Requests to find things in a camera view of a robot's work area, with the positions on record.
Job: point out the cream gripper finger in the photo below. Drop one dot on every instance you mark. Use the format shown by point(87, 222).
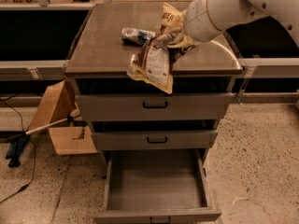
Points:
point(181, 41)
point(172, 20)

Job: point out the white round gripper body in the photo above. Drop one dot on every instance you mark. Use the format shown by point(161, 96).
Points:
point(196, 19)

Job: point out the brown chip bag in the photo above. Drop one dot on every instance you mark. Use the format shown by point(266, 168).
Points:
point(153, 63)

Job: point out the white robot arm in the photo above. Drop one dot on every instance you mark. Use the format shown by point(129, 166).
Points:
point(225, 14)

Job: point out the blue crumpled snack bag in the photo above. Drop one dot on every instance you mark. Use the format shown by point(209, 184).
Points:
point(136, 36)

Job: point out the top grey drawer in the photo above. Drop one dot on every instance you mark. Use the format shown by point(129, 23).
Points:
point(150, 107)

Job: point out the grey drawer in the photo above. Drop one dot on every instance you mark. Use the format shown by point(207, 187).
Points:
point(154, 140)
point(156, 187)
point(150, 107)

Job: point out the grey drawer cabinet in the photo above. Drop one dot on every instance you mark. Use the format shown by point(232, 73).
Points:
point(100, 61)

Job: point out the middle grey drawer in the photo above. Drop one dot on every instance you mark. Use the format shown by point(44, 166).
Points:
point(154, 140)

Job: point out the bottom grey drawer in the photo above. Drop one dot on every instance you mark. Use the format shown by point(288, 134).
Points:
point(156, 187)

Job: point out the cardboard box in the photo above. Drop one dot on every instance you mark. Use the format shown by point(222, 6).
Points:
point(57, 103)

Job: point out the reacher grabber tool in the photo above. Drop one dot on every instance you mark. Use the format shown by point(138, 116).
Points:
point(18, 142)

